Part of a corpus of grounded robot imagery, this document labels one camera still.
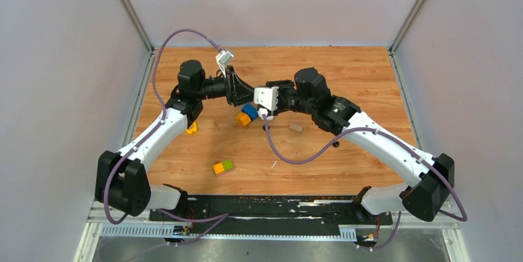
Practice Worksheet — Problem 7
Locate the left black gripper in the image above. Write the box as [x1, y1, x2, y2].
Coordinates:
[196, 65, 255, 107]

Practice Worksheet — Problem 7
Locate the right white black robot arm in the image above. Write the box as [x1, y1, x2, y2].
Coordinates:
[253, 68, 455, 224]

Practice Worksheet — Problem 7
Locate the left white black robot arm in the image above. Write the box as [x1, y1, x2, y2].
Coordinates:
[94, 60, 254, 221]

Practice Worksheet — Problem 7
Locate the blue toy brick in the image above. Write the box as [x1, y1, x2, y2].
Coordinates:
[242, 104, 258, 121]

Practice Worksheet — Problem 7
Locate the yellow toy brick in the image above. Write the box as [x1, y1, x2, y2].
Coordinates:
[236, 112, 252, 126]

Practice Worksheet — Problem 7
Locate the small wooden block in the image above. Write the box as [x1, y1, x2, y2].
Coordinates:
[289, 123, 303, 133]

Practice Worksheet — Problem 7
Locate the orange triangular plastic piece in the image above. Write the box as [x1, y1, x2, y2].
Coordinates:
[186, 121, 198, 135]

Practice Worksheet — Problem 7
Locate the orange green toy brick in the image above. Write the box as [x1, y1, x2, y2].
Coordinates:
[213, 160, 234, 176]

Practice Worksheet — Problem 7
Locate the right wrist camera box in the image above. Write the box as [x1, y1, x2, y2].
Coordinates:
[253, 86, 279, 117]

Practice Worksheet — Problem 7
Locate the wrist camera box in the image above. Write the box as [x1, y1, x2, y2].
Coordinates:
[253, 86, 279, 117]
[215, 49, 234, 76]

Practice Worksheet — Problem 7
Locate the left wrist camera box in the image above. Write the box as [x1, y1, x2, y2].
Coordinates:
[215, 49, 234, 76]

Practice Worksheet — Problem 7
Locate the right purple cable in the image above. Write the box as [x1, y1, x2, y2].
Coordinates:
[262, 115, 469, 252]

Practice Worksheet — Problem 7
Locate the purple cable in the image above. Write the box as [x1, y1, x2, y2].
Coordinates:
[262, 115, 469, 252]
[103, 28, 229, 246]

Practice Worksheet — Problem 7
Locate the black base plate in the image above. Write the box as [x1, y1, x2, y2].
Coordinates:
[149, 194, 394, 237]

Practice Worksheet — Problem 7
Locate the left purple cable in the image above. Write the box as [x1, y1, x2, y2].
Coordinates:
[103, 28, 229, 246]

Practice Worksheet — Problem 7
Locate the white slotted cable duct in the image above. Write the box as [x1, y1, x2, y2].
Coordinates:
[100, 226, 358, 241]

